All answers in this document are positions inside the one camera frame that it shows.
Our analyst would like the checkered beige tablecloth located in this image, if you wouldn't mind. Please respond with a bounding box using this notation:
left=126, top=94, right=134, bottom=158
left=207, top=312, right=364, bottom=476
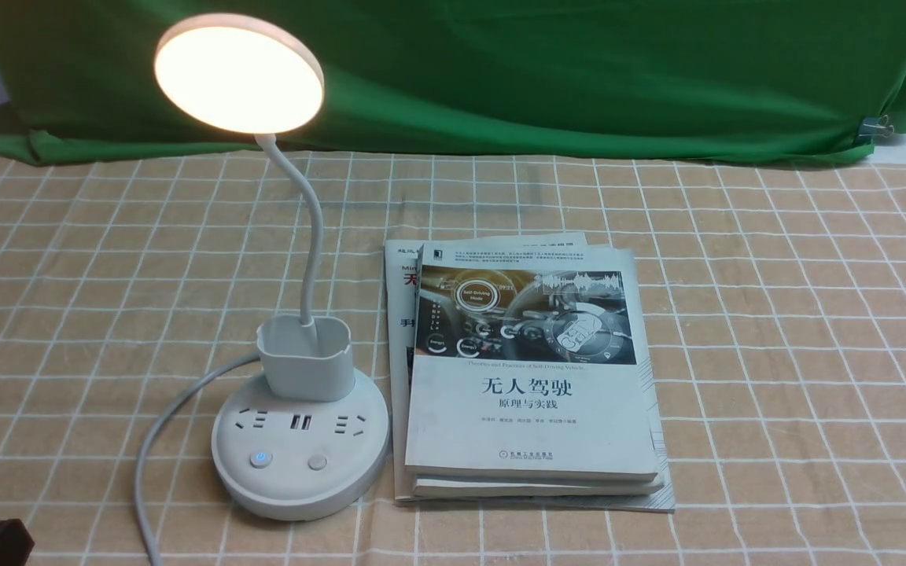
left=0, top=152, right=906, bottom=565

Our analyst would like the metal binder clip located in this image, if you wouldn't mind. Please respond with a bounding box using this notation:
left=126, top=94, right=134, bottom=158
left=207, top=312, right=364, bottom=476
left=856, top=115, right=895, bottom=145

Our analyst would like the green backdrop cloth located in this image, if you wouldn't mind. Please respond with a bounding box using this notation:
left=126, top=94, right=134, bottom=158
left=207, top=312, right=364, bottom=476
left=0, top=1, right=906, bottom=165

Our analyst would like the bottom book with red text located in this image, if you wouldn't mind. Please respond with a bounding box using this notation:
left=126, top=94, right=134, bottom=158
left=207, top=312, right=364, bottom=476
left=384, top=239, right=676, bottom=513

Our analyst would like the middle white book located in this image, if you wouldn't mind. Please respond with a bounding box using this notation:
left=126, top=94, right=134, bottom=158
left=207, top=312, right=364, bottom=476
left=412, top=473, right=668, bottom=498

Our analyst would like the top self-driving textbook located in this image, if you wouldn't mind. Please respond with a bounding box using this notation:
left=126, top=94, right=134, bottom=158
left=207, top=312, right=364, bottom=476
left=405, top=241, right=661, bottom=483

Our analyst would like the white lamp power cord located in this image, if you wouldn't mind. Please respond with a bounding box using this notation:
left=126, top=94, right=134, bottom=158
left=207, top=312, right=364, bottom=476
left=134, top=351, right=262, bottom=566

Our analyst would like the white desk lamp with base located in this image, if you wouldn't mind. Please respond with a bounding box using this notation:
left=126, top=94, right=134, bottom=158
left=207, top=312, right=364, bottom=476
left=153, top=12, right=391, bottom=522

